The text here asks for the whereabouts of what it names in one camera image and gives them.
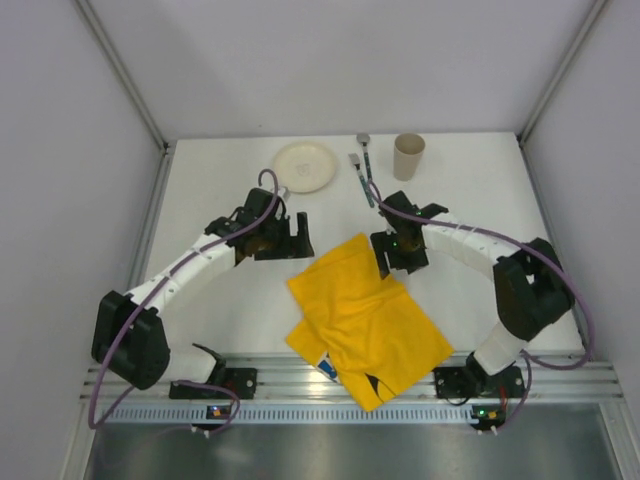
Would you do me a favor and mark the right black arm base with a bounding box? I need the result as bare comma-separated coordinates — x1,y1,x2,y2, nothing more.
433,366,525,401

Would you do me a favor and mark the slotted grey cable duct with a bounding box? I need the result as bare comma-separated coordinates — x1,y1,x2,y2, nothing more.
107,402,506,427

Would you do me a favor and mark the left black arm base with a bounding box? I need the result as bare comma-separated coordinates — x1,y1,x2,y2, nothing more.
169,343,258,400

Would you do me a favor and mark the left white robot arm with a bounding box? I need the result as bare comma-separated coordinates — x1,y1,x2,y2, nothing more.
91,188,315,390

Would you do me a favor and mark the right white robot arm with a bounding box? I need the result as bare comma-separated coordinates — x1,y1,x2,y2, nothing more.
370,191,575,398

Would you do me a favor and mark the left aluminium frame post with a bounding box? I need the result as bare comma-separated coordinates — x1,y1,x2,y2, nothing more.
71,0,169,153

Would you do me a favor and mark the fork with teal handle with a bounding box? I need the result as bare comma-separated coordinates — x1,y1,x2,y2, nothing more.
348,153,375,208

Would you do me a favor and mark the beige cup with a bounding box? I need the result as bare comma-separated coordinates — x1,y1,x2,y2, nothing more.
393,133,426,181

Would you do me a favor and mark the aluminium mounting rail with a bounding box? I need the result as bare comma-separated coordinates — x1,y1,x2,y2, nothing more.
80,354,623,403

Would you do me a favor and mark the cream round plate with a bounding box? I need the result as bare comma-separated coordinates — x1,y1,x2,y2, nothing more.
272,141,338,194

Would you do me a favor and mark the spoon with teal handle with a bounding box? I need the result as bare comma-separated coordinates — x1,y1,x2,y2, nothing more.
356,133,372,180

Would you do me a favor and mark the right aluminium frame post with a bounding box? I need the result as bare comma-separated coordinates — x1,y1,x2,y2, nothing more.
517,0,611,146

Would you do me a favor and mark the yellow cartoon cloth placemat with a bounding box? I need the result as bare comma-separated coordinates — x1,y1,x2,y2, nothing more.
286,234,454,412

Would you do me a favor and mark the aluminium frame post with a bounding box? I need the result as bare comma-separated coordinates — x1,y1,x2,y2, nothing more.
517,0,611,146
71,0,169,153

